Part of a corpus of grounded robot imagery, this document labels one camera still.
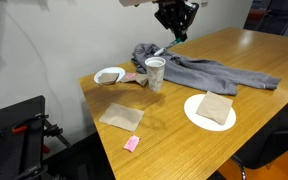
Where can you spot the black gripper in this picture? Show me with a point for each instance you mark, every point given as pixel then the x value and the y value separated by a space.
pixel 176 15

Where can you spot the green capped marker pen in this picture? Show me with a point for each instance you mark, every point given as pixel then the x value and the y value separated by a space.
pixel 173 43

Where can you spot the white paper cup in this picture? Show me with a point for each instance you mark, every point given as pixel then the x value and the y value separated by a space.
pixel 155 71

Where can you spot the pink packet near cup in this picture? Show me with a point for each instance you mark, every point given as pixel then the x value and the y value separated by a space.
pixel 131 75

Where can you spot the grey sweatshirt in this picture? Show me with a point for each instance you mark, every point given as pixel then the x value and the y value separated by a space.
pixel 210 75

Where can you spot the crumpled brown napkin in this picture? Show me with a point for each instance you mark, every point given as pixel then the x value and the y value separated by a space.
pixel 141 79

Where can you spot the brown napkin on large plate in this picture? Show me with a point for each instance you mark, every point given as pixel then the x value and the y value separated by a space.
pixel 215 107

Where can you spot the large white paper plate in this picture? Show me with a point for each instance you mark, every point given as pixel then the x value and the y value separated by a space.
pixel 192 104

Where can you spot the small white paper plate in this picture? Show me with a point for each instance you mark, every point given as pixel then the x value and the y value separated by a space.
pixel 118 70

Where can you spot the brown napkin on small plate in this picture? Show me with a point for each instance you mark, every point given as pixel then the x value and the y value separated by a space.
pixel 108 78

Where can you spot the flat brown napkin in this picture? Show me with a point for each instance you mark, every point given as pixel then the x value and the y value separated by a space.
pixel 122 117

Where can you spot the black chair with orange seat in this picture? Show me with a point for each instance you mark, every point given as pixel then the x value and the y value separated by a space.
pixel 270 142

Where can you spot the black equipment cart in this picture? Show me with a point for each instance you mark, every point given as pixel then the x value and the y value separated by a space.
pixel 23 127

